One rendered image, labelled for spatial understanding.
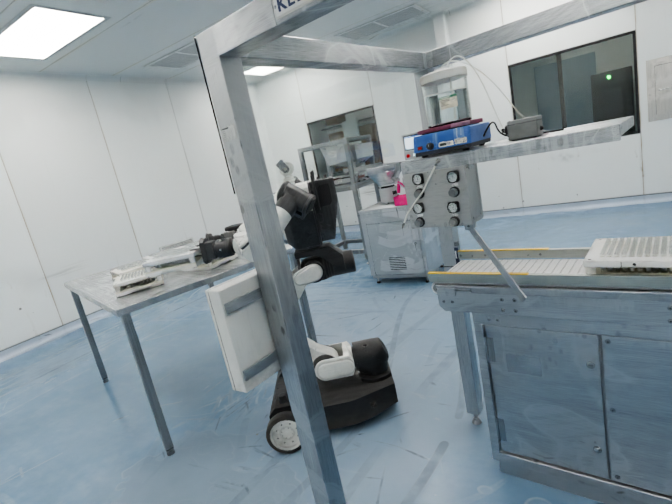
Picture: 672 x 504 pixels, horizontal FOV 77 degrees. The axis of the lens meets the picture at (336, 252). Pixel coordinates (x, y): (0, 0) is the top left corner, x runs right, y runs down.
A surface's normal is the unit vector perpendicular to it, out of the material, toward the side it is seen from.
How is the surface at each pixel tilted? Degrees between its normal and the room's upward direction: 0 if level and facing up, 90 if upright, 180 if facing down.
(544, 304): 90
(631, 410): 90
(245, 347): 90
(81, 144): 90
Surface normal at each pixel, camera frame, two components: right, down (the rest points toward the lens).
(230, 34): -0.61, 0.29
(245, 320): 0.77, -0.02
